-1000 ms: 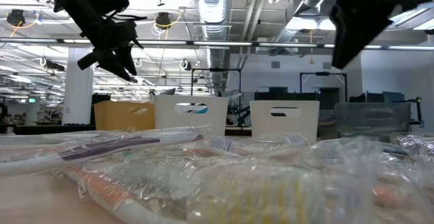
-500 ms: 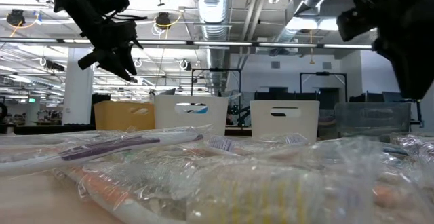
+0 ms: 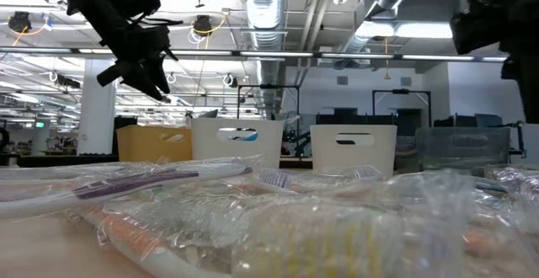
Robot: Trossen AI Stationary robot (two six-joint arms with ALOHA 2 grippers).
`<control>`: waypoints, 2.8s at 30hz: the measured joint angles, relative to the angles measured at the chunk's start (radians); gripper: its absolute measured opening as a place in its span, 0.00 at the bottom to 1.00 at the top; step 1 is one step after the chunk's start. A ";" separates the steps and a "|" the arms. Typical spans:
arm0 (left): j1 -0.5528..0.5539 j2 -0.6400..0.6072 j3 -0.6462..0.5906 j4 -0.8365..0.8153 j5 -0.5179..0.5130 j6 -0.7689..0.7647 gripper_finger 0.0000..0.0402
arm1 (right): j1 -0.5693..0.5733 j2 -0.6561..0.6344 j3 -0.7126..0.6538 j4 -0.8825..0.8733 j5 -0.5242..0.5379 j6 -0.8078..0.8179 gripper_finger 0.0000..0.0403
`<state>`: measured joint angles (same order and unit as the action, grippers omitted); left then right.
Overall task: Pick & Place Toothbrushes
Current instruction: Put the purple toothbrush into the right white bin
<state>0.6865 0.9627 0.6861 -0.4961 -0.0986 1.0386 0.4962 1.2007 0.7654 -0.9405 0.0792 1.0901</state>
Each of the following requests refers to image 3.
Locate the toothbrush with purple bristles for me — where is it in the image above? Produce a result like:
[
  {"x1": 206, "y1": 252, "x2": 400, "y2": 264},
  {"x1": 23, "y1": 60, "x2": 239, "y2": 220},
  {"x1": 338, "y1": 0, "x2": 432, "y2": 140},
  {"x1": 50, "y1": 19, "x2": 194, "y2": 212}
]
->
[
  {"x1": 354, "y1": 164, "x2": 385, "y2": 181},
  {"x1": 256, "y1": 167, "x2": 295, "y2": 190}
]

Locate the grey translucent plastic bin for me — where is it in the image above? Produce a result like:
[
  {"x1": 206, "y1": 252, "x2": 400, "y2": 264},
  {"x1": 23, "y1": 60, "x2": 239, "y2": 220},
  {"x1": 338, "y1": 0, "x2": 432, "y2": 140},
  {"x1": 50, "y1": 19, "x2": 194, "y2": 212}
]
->
[{"x1": 415, "y1": 126, "x2": 511, "y2": 172}]

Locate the yellow plastic bin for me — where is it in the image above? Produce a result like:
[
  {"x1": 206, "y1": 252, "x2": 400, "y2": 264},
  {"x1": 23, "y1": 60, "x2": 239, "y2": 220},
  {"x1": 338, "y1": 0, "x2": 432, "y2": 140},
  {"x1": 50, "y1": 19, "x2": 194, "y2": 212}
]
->
[{"x1": 116, "y1": 125, "x2": 194, "y2": 164}]

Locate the yellow toothbrush in wrapper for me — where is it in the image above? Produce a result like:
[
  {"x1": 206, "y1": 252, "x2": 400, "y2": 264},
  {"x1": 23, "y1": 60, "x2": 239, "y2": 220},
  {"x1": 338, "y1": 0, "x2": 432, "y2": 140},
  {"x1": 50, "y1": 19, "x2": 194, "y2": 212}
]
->
[{"x1": 229, "y1": 212, "x2": 426, "y2": 278}]

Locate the black workstation frame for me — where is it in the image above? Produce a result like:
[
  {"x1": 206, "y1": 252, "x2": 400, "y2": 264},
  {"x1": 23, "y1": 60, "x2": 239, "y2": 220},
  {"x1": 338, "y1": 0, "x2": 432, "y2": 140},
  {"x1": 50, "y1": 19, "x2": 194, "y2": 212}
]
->
[{"x1": 371, "y1": 88, "x2": 433, "y2": 127}]

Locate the green toothbrush in wrapper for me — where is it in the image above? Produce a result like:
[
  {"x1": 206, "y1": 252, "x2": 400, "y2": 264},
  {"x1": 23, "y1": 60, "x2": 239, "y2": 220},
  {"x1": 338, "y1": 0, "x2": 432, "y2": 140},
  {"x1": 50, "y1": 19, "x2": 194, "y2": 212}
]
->
[{"x1": 145, "y1": 187, "x2": 178, "y2": 203}]

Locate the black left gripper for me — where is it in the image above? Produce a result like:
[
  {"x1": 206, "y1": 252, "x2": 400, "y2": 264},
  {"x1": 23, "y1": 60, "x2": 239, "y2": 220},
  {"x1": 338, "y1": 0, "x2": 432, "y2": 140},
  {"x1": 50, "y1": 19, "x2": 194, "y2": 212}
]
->
[{"x1": 66, "y1": 0, "x2": 173, "y2": 102}]

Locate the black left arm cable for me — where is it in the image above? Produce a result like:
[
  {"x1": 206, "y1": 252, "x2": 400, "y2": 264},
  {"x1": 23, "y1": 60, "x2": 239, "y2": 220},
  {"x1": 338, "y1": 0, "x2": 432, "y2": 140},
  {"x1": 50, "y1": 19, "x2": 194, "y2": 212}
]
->
[{"x1": 134, "y1": 14, "x2": 184, "y2": 29}]

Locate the long overhead beam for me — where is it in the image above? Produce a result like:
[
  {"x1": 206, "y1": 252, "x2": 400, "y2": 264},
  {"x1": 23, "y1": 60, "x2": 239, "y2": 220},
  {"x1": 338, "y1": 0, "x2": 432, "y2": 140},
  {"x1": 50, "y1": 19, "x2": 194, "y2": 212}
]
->
[{"x1": 0, "y1": 45, "x2": 509, "y2": 63}]

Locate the black aluminium table frame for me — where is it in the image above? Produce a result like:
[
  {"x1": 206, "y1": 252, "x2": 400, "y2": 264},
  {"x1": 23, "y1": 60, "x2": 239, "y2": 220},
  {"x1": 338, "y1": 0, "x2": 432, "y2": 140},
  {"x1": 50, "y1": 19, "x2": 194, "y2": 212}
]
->
[{"x1": 0, "y1": 153, "x2": 313, "y2": 169}]

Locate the black monitor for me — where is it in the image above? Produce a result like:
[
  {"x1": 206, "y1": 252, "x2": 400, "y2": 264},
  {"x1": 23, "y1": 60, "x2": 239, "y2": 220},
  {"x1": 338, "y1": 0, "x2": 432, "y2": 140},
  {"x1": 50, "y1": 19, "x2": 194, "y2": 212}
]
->
[
  {"x1": 113, "y1": 115, "x2": 139, "y2": 130},
  {"x1": 474, "y1": 113, "x2": 504, "y2": 128}
]

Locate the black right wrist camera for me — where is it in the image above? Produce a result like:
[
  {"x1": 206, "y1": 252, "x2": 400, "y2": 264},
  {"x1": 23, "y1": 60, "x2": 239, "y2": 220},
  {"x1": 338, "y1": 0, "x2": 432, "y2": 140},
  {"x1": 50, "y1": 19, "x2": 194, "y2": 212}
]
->
[{"x1": 448, "y1": 0, "x2": 507, "y2": 56}]

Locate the white pillar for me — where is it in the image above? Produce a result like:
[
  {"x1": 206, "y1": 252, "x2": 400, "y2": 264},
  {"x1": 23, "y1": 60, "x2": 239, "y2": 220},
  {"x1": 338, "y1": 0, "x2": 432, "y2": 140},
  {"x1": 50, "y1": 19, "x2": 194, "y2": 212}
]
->
[{"x1": 77, "y1": 58, "x2": 118, "y2": 156}]

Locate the purple toothbrush in wrapper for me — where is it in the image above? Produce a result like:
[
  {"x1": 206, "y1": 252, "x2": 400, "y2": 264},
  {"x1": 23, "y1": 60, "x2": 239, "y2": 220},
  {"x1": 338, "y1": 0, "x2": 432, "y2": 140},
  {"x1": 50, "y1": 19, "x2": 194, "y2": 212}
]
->
[{"x1": 0, "y1": 162, "x2": 253, "y2": 221}]

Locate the white plastic bin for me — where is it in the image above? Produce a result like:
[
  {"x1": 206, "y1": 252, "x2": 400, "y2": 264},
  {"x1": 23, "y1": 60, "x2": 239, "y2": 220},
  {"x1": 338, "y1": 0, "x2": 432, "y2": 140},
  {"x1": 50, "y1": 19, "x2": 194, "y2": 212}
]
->
[
  {"x1": 310, "y1": 124, "x2": 398, "y2": 178},
  {"x1": 190, "y1": 117, "x2": 285, "y2": 169}
]

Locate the yellow hanging cord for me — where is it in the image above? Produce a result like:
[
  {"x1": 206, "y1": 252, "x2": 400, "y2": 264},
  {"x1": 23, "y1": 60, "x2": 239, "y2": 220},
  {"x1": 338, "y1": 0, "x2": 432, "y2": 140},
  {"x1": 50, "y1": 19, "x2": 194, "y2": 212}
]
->
[{"x1": 382, "y1": 36, "x2": 392, "y2": 81}]

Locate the black ceiling device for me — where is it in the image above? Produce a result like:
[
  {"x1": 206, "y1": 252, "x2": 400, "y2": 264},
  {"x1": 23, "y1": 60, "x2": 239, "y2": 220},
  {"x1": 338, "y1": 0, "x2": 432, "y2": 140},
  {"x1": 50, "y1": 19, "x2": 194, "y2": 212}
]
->
[
  {"x1": 7, "y1": 10, "x2": 34, "y2": 34},
  {"x1": 192, "y1": 14, "x2": 214, "y2": 35}
]

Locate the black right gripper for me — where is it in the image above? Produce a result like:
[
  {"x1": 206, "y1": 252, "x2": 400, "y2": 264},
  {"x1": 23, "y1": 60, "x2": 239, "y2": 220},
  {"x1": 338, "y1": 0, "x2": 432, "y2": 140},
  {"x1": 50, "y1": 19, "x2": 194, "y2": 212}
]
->
[{"x1": 499, "y1": 0, "x2": 539, "y2": 126}]

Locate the rectangular ceiling light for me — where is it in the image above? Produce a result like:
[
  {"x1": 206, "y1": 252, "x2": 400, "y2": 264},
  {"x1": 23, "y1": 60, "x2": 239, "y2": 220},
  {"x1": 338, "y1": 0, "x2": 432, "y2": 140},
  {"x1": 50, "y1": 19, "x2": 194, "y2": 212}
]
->
[{"x1": 355, "y1": 19, "x2": 452, "y2": 40}]

